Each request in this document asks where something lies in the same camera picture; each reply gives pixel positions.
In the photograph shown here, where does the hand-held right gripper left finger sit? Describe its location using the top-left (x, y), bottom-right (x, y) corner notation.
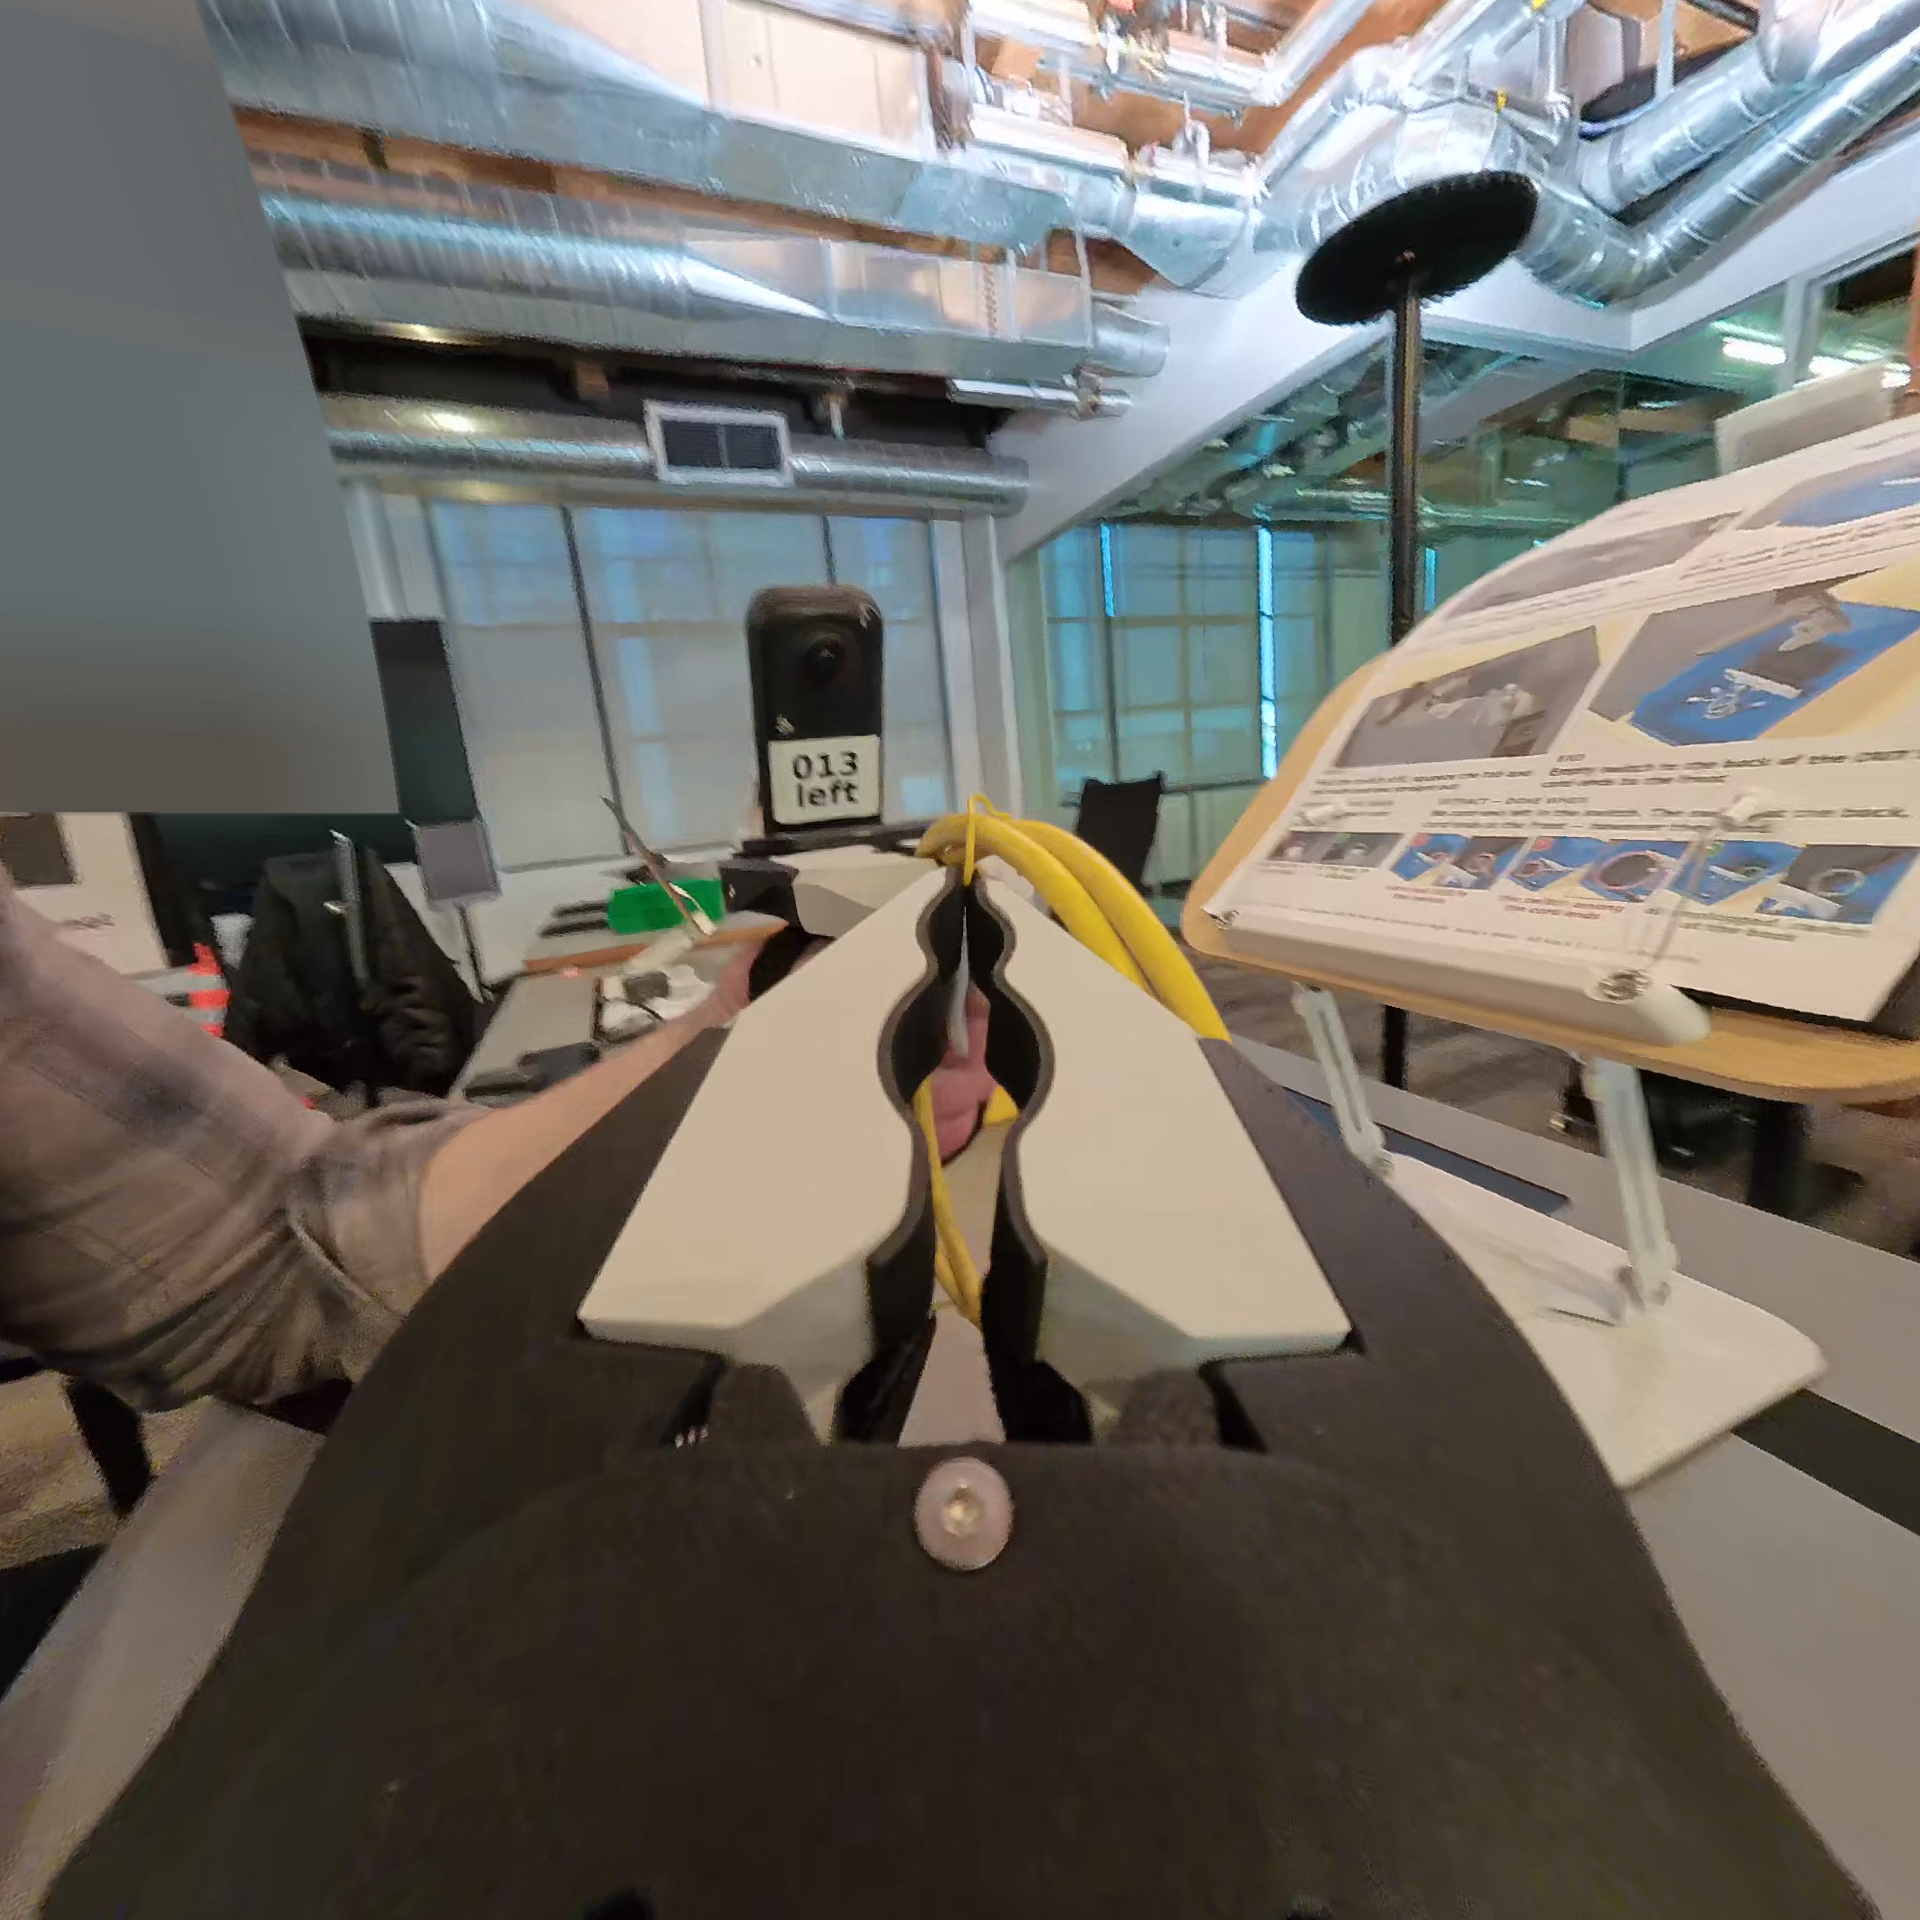
top-left (574, 867), bottom-right (971, 1447)

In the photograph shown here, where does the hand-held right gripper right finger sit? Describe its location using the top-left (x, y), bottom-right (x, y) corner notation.
top-left (962, 876), bottom-right (1355, 1447)

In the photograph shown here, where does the yellow ethernet cable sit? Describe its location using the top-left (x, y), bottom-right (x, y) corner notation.
top-left (913, 795), bottom-right (1234, 1328)

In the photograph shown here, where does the person's left forearm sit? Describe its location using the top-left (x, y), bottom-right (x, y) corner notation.
top-left (402, 941), bottom-right (785, 1296)

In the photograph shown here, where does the person's left hand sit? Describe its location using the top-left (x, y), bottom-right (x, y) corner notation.
top-left (918, 984), bottom-right (1043, 1168)

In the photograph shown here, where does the black office chair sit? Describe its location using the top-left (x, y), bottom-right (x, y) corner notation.
top-left (1078, 772), bottom-right (1167, 900)

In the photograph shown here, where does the air vent grille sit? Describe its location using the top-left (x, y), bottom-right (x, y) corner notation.
top-left (648, 398), bottom-right (796, 488)

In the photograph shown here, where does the grey desk with wooden edge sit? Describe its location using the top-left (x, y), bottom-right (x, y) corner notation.
top-left (452, 921), bottom-right (752, 1104)

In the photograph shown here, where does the black monitor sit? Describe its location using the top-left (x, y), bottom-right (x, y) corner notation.
top-left (370, 618), bottom-right (488, 828)

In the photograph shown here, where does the black jacket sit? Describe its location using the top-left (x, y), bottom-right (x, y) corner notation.
top-left (237, 844), bottom-right (479, 1092)

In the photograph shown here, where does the white document stand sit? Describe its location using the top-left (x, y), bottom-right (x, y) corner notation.
top-left (1286, 975), bottom-right (1833, 1488)

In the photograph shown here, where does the instruction sheet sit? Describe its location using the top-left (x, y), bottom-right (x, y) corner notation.
top-left (1207, 420), bottom-right (1920, 1039)

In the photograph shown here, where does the wooden board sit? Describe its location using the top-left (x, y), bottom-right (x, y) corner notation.
top-left (1181, 420), bottom-right (1920, 1106)

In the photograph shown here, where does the black pole stand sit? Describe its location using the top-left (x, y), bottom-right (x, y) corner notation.
top-left (1292, 170), bottom-right (1540, 1092)

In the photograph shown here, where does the large silver ventilation duct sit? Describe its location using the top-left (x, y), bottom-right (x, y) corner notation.
top-left (260, 187), bottom-right (1171, 386)

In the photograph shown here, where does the bent silver ventilation duct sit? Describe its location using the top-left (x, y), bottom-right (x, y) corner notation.
top-left (1262, 0), bottom-right (1920, 299)

